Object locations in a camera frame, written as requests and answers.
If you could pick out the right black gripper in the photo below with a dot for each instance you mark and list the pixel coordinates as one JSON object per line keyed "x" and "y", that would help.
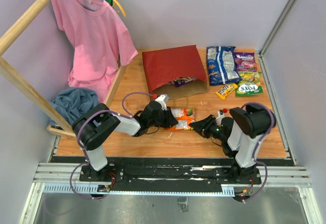
{"x": 202, "y": 127}

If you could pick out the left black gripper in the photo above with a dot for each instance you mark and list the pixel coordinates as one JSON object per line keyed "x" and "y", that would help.
{"x": 169, "y": 120}

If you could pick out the orange snack packet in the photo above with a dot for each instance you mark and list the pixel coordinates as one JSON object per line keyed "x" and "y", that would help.
{"x": 184, "y": 116}

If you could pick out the yellow M&M's packet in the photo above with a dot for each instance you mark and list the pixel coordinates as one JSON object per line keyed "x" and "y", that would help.
{"x": 226, "y": 90}

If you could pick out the red paper bag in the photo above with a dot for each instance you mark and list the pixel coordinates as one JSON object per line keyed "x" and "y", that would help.
{"x": 164, "y": 65}

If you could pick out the blue Doritos chip bag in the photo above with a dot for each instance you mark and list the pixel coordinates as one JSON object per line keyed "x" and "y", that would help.
{"x": 221, "y": 65}

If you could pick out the green snack packet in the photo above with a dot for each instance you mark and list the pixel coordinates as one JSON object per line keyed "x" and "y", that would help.
{"x": 249, "y": 85}

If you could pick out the purple snack packet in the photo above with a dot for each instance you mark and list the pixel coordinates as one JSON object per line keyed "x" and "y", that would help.
{"x": 182, "y": 81}
{"x": 245, "y": 61}

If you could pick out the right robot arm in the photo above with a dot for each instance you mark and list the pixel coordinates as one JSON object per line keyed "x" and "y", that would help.
{"x": 241, "y": 131}

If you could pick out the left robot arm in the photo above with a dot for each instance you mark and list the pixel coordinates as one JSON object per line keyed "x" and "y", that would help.
{"x": 94, "y": 128}

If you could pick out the blue cloth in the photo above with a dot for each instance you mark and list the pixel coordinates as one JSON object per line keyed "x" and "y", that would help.
{"x": 72, "y": 103}

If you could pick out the pink t-shirt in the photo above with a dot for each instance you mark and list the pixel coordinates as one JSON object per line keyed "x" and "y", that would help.
{"x": 100, "y": 39}

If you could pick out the wooden clothes rack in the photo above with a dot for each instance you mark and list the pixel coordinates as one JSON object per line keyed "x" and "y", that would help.
{"x": 43, "y": 56}

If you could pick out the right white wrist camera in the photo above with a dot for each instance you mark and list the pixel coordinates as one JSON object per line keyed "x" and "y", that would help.
{"x": 220, "y": 115}

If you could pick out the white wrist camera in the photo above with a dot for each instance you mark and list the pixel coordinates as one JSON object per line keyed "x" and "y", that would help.
{"x": 220, "y": 115}
{"x": 162, "y": 100}

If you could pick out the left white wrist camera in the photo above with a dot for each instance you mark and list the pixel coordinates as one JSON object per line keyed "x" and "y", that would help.
{"x": 162, "y": 100}

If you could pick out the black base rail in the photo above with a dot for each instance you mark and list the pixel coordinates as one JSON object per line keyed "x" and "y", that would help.
{"x": 166, "y": 176}

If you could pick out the aluminium frame post right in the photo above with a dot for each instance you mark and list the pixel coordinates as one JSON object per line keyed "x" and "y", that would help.
{"x": 276, "y": 28}

